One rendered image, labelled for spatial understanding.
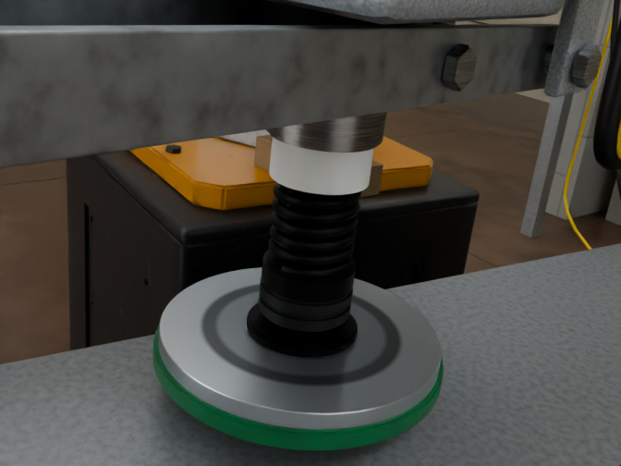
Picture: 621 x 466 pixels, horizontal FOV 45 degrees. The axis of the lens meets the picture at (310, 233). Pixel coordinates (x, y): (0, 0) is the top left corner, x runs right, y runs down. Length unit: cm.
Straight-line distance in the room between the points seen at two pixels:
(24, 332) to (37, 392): 171
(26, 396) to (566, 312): 52
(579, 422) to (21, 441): 42
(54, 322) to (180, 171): 121
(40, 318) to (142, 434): 184
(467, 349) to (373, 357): 17
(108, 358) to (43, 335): 166
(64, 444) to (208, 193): 68
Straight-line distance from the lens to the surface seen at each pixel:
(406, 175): 136
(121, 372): 62
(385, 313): 61
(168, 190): 125
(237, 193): 117
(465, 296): 80
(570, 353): 74
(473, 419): 61
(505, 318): 77
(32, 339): 228
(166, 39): 33
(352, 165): 49
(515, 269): 89
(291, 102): 39
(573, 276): 91
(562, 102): 325
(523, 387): 67
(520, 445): 60
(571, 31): 61
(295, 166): 49
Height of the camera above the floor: 117
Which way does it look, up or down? 23 degrees down
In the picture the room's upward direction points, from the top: 7 degrees clockwise
